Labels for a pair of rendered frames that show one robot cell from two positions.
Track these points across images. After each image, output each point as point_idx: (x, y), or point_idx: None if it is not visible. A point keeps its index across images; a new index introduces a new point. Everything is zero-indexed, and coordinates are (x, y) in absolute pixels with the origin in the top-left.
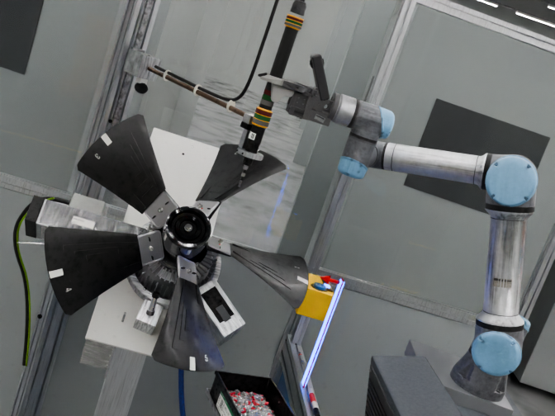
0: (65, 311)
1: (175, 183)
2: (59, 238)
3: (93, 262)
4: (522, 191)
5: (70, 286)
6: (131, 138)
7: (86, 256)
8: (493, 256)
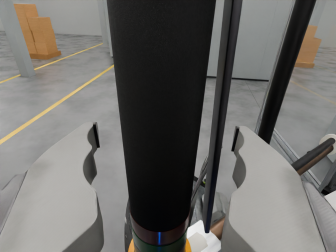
0: (124, 246)
1: None
2: (129, 201)
3: (129, 234)
4: None
5: (126, 234)
6: (205, 164)
7: (128, 225)
8: None
